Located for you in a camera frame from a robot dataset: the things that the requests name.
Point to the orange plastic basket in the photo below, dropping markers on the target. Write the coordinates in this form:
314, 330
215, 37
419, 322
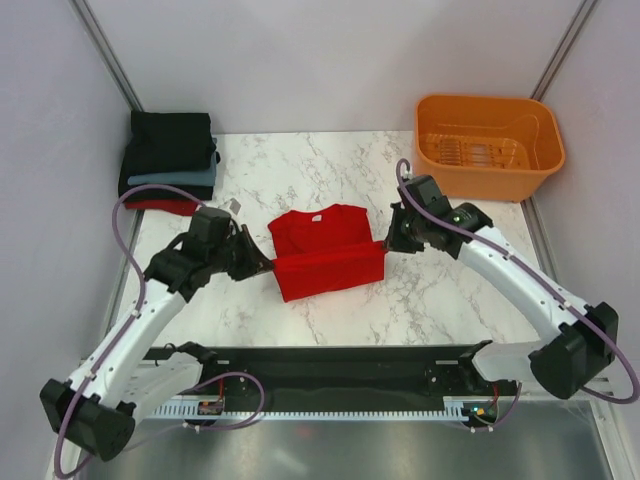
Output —
486, 148

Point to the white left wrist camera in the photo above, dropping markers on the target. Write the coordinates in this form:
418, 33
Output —
234, 206

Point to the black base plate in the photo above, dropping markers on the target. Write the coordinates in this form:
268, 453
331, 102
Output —
339, 378

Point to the bright red t shirt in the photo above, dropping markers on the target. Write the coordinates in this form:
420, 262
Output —
325, 251

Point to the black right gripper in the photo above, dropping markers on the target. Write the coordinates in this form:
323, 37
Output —
394, 240

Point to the aluminium frame post left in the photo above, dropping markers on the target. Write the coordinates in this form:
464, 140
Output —
98, 37

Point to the folded black t shirt lower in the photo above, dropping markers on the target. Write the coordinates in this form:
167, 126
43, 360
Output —
204, 193

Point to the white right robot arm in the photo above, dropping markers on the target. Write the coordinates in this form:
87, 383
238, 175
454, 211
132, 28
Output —
575, 340

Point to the folded black t shirt top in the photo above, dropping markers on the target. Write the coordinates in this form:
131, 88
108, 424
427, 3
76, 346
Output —
168, 142

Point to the folded black t shirt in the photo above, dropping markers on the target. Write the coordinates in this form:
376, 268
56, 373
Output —
204, 193
168, 142

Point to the folded grey t shirt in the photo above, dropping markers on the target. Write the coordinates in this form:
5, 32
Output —
201, 178

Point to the folded dark red t shirt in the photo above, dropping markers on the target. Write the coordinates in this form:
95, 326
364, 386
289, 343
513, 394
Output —
185, 208

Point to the white slotted cable duct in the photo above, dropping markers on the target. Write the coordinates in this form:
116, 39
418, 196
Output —
190, 409

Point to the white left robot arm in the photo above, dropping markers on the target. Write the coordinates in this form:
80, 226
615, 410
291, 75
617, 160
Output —
98, 407

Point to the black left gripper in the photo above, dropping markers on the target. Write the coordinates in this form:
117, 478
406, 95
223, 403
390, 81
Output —
255, 260

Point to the aluminium frame rail right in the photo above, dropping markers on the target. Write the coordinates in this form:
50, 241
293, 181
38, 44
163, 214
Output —
570, 37

